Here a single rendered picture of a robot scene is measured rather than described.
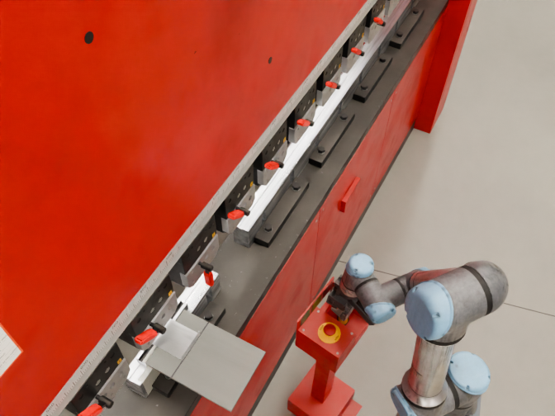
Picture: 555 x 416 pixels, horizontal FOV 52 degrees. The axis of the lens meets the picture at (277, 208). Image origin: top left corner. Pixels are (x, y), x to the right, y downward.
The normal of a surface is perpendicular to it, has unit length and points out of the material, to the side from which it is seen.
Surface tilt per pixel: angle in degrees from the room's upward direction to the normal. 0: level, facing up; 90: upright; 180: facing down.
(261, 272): 0
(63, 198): 90
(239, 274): 0
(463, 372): 8
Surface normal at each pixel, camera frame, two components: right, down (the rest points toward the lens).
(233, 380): 0.01, -0.61
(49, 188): 0.88, 0.38
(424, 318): -0.91, 0.23
